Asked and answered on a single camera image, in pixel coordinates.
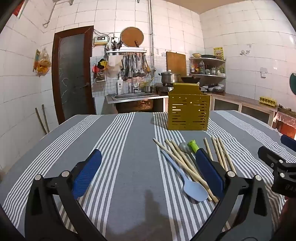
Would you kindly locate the lace cloth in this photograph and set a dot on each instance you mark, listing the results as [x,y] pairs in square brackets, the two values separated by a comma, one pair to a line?
[285,117]

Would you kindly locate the hanging plastic bag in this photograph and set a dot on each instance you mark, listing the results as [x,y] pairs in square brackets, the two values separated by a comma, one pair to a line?
[44,63]

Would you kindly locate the yellow slotted utensil holder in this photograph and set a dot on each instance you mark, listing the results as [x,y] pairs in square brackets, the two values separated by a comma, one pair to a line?
[185,111]

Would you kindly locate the gas stove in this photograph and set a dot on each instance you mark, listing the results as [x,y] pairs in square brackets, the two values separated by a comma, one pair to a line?
[164,88]

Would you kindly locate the steel sink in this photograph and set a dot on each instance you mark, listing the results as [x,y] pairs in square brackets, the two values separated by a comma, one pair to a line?
[131,96]

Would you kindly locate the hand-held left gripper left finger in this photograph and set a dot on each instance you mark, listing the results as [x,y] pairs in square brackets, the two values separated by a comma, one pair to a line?
[87,172]

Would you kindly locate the row of condiment bottles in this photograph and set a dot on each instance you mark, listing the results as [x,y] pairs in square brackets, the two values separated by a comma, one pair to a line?
[201,68]

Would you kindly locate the wall hooks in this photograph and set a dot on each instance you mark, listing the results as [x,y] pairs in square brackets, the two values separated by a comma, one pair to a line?
[245,52]

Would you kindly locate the grey striped tablecloth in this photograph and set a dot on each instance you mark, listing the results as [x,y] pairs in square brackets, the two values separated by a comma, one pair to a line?
[129,162]

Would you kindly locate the metal corner shelf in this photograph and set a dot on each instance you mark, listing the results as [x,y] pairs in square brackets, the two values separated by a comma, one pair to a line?
[212,77]

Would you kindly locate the red side cabinet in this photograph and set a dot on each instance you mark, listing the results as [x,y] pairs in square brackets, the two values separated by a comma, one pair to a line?
[288,129]

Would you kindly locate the kitchen counter cabinet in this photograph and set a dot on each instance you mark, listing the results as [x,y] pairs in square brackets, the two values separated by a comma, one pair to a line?
[231,102]

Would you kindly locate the row of hanging kitchen utensils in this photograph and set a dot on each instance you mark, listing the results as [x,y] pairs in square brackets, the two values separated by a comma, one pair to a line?
[135,66]

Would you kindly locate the metal faucet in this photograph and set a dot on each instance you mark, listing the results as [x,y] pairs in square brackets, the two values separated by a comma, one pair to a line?
[133,85]

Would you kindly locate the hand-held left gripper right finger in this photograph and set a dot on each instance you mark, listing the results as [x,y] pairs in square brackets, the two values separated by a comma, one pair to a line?
[210,173]

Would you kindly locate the yellow and red hanging item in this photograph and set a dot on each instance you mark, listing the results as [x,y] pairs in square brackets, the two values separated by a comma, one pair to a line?
[100,64]

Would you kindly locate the metal cutlery cup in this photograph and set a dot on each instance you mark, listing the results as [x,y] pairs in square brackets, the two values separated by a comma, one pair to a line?
[115,45]

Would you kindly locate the pile of wooden chopsticks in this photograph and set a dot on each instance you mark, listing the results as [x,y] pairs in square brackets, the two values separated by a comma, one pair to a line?
[185,162]

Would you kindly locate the dark shallow pan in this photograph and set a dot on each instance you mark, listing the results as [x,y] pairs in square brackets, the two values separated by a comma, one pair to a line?
[208,56]

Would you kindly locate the brown frosted glass door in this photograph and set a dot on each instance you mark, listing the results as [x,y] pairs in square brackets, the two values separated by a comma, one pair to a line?
[71,76]

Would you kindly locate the hanging wall card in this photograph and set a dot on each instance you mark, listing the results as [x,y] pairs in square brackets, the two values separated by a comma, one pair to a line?
[36,60]

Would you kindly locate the steel pot with lid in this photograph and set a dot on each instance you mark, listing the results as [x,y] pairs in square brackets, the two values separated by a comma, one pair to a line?
[170,77]

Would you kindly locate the white wall socket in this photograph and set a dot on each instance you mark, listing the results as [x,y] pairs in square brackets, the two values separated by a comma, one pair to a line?
[263,72]

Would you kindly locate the ceramic bowl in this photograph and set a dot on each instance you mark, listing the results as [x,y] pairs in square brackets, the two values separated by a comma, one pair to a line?
[196,55]

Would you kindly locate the hanging white cloth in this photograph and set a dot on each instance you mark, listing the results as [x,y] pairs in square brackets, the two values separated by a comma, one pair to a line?
[114,63]

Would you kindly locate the group of small bowls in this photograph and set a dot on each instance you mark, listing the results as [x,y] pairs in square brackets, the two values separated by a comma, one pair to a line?
[215,88]

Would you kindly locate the yellow wall poster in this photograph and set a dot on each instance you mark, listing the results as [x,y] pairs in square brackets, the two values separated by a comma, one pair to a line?
[218,52]

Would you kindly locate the leaning wooden stick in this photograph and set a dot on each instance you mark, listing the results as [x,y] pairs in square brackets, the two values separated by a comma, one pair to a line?
[41,120]
[45,118]

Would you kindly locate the rectangular wooden cutting board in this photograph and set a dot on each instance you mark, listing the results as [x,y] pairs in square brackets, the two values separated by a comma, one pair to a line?
[175,62]

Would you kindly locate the black wok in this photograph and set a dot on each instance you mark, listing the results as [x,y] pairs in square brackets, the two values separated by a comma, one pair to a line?
[190,79]

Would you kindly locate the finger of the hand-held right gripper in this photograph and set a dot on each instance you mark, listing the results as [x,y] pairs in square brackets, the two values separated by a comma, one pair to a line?
[267,154]
[289,141]

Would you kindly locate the small steel saucepan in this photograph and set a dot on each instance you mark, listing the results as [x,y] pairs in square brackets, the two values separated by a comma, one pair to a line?
[146,89]

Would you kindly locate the yellow egg carton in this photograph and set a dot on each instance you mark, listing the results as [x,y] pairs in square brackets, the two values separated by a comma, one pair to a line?
[267,100]

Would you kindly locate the green round object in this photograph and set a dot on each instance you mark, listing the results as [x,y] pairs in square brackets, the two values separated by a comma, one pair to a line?
[293,83]

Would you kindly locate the metal spoon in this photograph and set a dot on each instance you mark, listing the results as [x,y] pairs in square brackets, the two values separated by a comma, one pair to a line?
[185,147]

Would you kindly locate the round wooden cutting board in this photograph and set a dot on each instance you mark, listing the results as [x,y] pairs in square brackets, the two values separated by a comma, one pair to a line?
[129,37]

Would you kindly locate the metal wall rack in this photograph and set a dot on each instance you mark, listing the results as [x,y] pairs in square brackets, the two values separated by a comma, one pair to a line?
[126,51]

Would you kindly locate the white soap bottle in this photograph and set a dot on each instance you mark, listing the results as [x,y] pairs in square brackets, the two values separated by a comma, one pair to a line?
[119,87]

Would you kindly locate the wall controller box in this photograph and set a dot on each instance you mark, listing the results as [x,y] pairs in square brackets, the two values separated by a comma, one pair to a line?
[100,40]

